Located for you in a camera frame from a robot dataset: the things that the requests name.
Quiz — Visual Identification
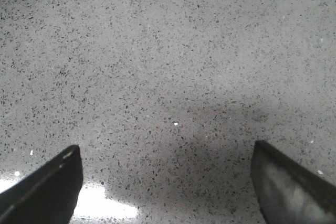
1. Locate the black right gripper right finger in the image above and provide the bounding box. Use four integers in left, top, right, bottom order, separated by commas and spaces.
251, 141, 335, 223

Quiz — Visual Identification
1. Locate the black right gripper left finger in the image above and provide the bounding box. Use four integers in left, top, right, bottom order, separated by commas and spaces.
1, 145, 83, 223

